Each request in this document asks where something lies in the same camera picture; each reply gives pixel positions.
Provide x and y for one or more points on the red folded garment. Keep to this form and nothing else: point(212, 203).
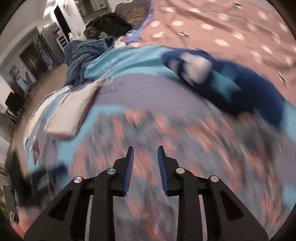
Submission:
point(83, 115)

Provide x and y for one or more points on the black clothes pile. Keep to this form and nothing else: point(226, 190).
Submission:
point(111, 24)

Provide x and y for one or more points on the floral teal garment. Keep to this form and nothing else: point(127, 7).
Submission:
point(245, 153)

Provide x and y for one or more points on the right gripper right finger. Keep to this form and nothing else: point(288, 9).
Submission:
point(226, 216)

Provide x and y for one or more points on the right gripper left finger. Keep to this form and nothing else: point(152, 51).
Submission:
point(85, 203)

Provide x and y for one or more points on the white shelf unit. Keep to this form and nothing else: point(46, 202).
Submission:
point(62, 42)

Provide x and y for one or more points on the navy star fleece garment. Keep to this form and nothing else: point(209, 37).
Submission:
point(231, 87)

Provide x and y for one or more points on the purple patterned pillow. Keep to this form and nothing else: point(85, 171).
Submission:
point(134, 12)

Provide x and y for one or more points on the white folded garment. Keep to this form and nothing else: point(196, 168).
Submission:
point(71, 108)

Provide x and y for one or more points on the blue grey bed blanket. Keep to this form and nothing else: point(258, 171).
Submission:
point(118, 80)

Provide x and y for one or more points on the pink polka dot sheet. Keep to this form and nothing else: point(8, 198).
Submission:
point(239, 31)

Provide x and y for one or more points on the dark blue denim clothes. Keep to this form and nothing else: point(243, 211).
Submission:
point(78, 55)

